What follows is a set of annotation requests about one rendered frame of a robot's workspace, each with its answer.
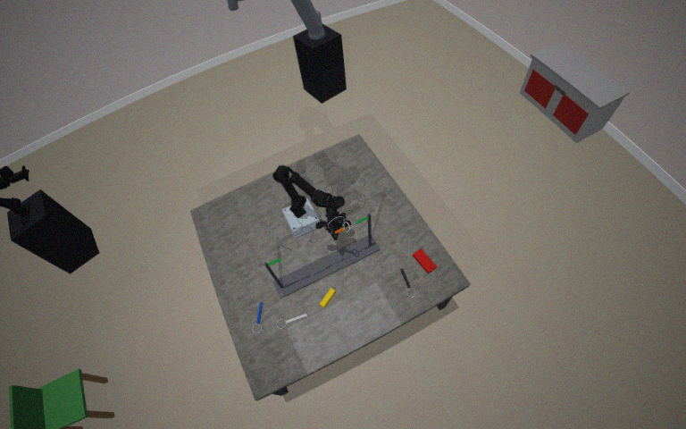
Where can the yellow rectangular block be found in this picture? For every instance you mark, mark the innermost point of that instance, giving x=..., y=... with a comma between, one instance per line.
x=327, y=298

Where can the red rectangular block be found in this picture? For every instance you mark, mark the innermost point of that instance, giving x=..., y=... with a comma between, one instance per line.
x=424, y=261

